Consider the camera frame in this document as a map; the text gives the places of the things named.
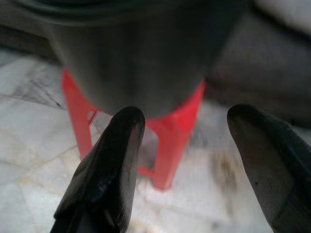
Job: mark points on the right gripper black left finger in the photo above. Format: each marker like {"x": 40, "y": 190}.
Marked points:
{"x": 107, "y": 182}

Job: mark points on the red plastic stool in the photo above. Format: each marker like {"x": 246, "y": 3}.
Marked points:
{"x": 170, "y": 145}

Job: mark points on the dark brown sofa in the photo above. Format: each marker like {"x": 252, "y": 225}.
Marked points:
{"x": 267, "y": 72}

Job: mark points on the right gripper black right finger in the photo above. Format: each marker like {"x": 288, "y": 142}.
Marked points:
{"x": 274, "y": 174}

